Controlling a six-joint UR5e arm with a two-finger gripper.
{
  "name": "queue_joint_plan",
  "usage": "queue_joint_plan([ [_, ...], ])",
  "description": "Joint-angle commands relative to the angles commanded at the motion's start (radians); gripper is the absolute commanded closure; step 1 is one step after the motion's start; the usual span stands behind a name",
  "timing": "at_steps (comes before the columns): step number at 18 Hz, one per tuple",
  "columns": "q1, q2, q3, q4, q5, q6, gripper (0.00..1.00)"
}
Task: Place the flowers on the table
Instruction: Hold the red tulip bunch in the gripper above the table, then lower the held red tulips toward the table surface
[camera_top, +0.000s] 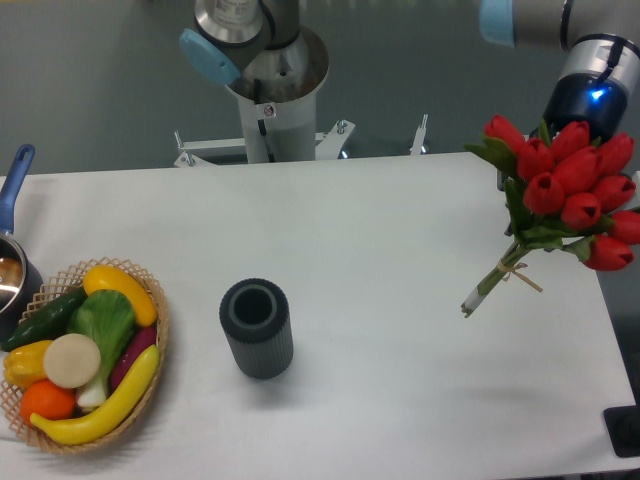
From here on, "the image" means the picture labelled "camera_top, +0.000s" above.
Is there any blue handled saucepan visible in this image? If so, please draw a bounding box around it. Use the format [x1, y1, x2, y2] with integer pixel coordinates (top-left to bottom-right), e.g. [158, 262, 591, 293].
[1, 144, 43, 341]

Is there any orange fruit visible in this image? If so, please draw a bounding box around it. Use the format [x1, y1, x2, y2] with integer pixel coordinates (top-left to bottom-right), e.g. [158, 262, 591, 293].
[20, 380, 75, 424]

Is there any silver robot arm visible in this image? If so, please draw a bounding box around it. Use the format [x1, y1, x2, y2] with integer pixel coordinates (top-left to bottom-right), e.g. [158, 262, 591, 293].
[479, 0, 639, 141]

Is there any green leafy bok choy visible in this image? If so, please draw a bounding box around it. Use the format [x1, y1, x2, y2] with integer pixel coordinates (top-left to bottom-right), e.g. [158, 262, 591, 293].
[66, 290, 135, 413]

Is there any dark grey ribbed vase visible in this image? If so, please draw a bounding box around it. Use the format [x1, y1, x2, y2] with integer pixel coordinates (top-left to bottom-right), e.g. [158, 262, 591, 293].
[219, 278, 294, 380]

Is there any purple sweet potato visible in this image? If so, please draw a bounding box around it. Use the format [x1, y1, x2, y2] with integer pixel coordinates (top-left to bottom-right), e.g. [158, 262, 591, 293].
[109, 326, 157, 392]

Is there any green cucumber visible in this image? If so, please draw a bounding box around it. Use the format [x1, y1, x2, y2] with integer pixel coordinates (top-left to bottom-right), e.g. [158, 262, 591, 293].
[1, 288, 87, 352]

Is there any yellow bell pepper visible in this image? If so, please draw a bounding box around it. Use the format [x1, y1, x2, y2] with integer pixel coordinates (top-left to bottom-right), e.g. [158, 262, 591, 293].
[3, 340, 53, 389]

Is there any yellow squash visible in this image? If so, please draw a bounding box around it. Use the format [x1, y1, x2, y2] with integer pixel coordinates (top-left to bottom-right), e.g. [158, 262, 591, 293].
[83, 265, 158, 327]

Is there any red tulip bouquet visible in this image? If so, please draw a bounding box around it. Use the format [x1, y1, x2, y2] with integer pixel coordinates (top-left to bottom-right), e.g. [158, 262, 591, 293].
[461, 115, 639, 316]

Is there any black device at table edge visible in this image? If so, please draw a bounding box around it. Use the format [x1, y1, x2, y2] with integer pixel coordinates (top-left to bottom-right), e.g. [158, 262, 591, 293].
[603, 405, 639, 458]

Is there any yellow banana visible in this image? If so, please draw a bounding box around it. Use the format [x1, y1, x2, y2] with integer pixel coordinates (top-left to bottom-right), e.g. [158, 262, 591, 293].
[30, 345, 160, 446]

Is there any beige round disc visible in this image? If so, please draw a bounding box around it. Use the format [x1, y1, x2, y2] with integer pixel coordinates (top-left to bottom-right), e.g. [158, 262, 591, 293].
[43, 333, 101, 389]

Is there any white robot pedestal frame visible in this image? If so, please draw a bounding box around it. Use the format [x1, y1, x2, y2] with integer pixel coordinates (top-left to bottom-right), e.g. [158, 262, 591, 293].
[173, 0, 430, 168]

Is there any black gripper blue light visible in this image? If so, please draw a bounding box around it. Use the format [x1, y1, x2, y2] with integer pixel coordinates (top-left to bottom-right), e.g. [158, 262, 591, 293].
[543, 73, 628, 142]

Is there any woven wicker basket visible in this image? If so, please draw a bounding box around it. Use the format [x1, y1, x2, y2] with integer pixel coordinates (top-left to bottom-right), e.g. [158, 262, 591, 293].
[0, 256, 170, 456]

